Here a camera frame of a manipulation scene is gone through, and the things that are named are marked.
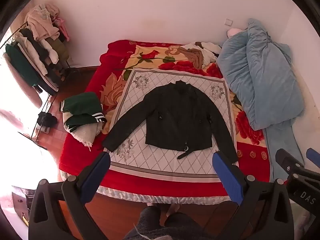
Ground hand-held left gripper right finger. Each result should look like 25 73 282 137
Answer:
212 151 294 240

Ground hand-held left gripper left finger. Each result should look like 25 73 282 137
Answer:
28 152 111 240

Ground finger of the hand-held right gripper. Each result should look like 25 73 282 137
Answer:
306 148 320 168
275 149 305 177

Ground black jacket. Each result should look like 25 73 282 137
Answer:
102 81 238 164

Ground black metal clothes rack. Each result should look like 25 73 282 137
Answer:
0 22 73 141

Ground brown and white clothes pile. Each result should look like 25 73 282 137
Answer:
179 41 222 64

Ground red floral blanket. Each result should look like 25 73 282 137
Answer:
59 40 272 204

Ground cream fleece garment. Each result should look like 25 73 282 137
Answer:
63 121 103 148

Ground white diamond-quilted mat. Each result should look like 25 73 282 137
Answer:
103 68 238 183

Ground person's foot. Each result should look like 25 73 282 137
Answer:
166 203 181 218

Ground green white-striped garment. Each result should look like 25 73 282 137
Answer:
60 92 107 131

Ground black shoes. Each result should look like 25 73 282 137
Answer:
37 112 58 127

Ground person's dark fleece pants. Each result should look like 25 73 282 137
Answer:
123 206 208 240

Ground light blue duvet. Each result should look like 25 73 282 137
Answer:
216 18 307 182

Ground tan garment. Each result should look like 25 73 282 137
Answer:
183 47 205 70

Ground olive hanging garment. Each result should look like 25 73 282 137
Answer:
49 39 70 63

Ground white hanging garments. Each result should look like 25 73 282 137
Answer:
14 35 60 76

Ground dark green hanging garment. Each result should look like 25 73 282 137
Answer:
5 43 38 87

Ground pink garment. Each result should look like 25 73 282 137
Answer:
54 17 71 42

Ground beige fluffy robe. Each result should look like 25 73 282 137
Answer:
24 4 61 42

